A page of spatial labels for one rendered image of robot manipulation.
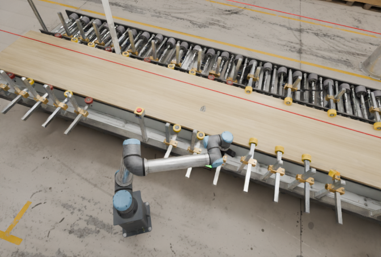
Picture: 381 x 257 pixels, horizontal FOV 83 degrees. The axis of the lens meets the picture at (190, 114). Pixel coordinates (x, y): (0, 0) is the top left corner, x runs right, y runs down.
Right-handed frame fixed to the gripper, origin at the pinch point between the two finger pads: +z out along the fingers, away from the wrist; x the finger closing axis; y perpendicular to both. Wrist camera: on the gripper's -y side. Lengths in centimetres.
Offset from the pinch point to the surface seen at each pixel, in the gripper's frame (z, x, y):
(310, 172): -12, -6, -71
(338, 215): 4, 15, -100
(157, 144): 31, -6, 64
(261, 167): 38, -22, -46
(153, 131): 40, -24, 77
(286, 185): 30, -8, -69
